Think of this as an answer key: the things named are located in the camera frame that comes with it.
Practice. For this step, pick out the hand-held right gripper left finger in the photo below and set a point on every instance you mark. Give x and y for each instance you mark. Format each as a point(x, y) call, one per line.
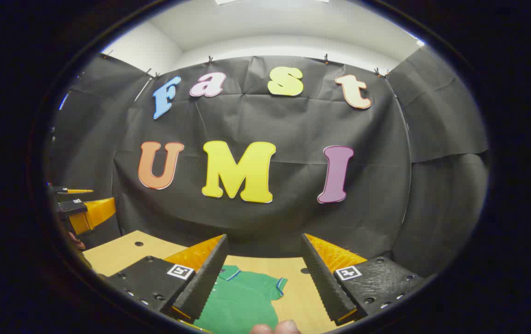
point(202, 283)

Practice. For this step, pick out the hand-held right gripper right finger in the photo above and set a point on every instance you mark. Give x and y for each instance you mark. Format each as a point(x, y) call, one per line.
point(323, 283)

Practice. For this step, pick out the black backdrop cloth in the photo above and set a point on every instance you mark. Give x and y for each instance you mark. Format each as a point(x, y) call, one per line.
point(288, 218)

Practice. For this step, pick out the green T-shirt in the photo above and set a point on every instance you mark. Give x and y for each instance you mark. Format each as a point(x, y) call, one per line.
point(242, 301)

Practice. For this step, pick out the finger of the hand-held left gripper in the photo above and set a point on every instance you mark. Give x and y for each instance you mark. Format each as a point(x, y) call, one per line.
point(79, 191)
point(93, 213)

